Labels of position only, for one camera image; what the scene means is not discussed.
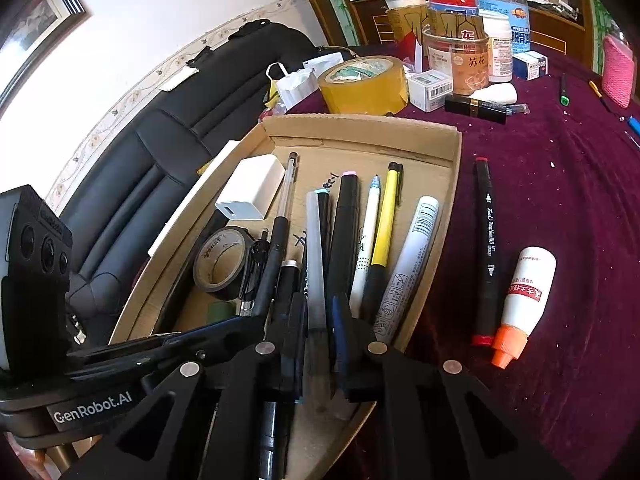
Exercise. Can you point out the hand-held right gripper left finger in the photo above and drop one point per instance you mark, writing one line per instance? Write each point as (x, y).
(295, 335)

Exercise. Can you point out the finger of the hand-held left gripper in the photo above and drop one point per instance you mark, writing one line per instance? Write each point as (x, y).
(120, 350)
(225, 337)

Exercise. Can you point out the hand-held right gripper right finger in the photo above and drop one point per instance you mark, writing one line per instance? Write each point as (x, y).
(342, 335)

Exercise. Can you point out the dark green pen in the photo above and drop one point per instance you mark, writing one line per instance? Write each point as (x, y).
(221, 312)

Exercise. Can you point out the grey utility knife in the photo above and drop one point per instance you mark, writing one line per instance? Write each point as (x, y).
(288, 285)

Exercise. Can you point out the grey translucent pen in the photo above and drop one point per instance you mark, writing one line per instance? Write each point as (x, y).
(315, 260)

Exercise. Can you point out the clear gel pen black grip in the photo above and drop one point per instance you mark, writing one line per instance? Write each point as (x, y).
(275, 250)

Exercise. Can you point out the black tape roll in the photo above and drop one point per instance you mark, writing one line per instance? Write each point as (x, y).
(215, 245)

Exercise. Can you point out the black nail clipper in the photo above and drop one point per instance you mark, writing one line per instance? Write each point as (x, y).
(260, 247)

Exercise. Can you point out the white pen teal tip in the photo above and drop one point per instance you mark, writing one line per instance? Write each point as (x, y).
(367, 240)

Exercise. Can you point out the black marker pink ends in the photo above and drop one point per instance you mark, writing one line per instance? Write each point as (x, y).
(345, 235)

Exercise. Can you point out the white barcode marker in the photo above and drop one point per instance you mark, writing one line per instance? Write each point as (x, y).
(410, 260)

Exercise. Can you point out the yellow pen black clip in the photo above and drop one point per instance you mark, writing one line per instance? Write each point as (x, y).
(386, 220)

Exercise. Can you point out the white charger plug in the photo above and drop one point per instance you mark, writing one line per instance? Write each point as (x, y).
(250, 187)

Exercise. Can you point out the shallow cardboard box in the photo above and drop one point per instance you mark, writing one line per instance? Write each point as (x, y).
(350, 145)

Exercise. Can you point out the black leather sofa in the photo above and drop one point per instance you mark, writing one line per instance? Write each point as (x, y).
(150, 160)

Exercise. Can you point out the black marker red ends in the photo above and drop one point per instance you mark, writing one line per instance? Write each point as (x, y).
(485, 250)

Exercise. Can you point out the white glue bottle orange cap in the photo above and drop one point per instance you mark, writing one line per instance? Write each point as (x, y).
(527, 290)

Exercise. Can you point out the yellow packing tape roll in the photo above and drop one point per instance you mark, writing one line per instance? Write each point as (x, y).
(360, 95)

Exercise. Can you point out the white paper bag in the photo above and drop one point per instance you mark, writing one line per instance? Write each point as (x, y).
(295, 85)

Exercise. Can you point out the purple velvet tablecloth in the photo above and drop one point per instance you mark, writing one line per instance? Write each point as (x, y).
(575, 235)

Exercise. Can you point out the white barcode box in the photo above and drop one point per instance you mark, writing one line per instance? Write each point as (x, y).
(430, 92)

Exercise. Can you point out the black lipstick box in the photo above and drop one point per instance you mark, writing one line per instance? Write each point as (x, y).
(472, 107)

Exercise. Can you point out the clear pen cap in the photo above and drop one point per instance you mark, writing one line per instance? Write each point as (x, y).
(517, 109)

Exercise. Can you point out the white oval case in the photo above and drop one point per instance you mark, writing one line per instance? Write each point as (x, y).
(497, 92)

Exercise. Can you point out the clear jar orange print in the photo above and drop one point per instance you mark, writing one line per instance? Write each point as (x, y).
(460, 70)

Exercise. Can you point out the brown paper package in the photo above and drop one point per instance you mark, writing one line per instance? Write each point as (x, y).
(405, 30)

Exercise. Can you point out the white pill bottle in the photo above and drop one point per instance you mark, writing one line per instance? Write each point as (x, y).
(497, 50)

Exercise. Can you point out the small blue white box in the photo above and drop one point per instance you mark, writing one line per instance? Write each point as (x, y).
(532, 66)

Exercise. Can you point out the black marker green cap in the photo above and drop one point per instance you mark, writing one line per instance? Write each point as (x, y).
(564, 90)

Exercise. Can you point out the small yellow black pen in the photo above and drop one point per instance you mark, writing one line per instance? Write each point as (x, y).
(597, 91)

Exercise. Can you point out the blue label tub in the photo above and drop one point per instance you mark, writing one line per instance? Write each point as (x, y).
(521, 30)

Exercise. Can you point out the blue cylinder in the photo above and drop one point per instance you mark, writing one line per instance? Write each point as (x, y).
(634, 125)

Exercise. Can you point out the pink knitted jar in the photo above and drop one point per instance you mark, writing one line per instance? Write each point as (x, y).
(620, 72)

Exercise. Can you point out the framed wall picture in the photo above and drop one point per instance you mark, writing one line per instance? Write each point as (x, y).
(40, 25)

